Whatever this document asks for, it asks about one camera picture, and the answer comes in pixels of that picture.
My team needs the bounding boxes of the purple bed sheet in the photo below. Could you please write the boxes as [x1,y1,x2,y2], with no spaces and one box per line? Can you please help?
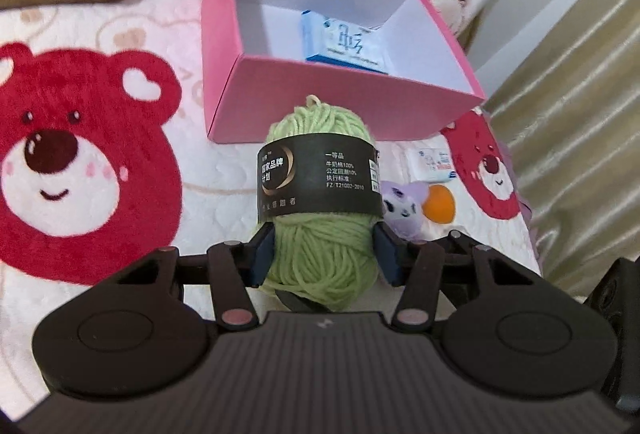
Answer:
[514,191,543,267]

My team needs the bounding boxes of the pink cardboard box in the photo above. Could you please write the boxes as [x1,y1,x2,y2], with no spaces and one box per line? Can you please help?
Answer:
[201,0,486,145]

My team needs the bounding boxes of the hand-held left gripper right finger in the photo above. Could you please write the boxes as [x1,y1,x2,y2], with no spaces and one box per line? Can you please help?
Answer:
[374,223,548,334]

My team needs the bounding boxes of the beige bed frame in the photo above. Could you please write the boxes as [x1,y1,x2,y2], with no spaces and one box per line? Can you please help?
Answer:
[481,0,640,297]

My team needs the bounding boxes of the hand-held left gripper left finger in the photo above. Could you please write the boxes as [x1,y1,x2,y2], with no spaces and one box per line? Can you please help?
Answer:
[95,223,276,332]

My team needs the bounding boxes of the orange egg-shaped sponge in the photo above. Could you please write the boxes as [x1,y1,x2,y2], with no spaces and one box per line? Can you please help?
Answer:
[422,184,457,223]

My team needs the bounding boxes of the green yarn ball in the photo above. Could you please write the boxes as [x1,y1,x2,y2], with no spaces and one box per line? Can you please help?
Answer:
[252,94,386,313]

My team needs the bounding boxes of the blue and white carton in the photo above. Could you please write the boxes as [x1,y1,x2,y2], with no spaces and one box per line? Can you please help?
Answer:
[300,10,392,75]

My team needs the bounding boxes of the white tissue pack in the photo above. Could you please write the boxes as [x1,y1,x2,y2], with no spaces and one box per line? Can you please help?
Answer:
[405,148,457,183]

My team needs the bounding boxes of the red bear printed blanket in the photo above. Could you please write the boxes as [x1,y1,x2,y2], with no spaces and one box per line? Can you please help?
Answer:
[0,0,545,417]

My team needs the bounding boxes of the purple plush toy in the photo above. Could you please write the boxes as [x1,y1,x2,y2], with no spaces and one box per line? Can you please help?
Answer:
[381,180,430,242]

